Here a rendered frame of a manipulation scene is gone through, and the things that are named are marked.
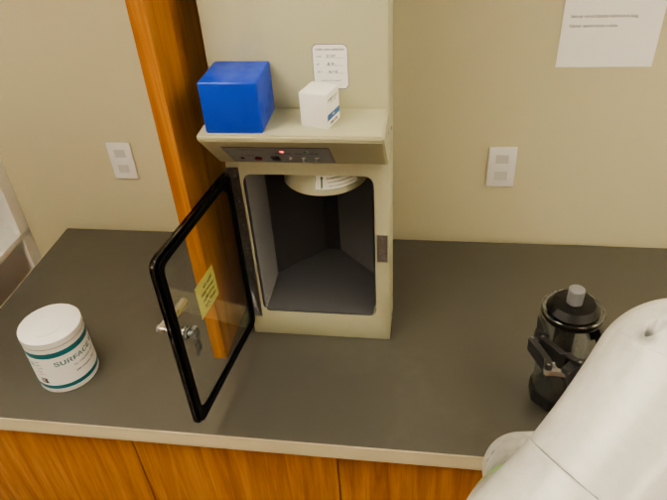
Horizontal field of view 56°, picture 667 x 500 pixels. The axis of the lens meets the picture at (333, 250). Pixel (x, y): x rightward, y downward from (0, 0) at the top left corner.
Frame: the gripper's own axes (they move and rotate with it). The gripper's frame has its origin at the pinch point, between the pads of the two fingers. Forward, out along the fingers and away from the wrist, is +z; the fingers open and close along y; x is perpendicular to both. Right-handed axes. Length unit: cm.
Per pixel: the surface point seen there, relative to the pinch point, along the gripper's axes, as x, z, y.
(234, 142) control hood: -35, -3, 59
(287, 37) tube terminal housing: -51, 4, 51
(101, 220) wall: 6, 63, 124
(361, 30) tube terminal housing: -52, 4, 38
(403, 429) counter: 22.6, -3.0, 29.5
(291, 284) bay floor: 7, 28, 58
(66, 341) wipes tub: 9, 0, 100
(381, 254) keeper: -7.2, 15.0, 35.3
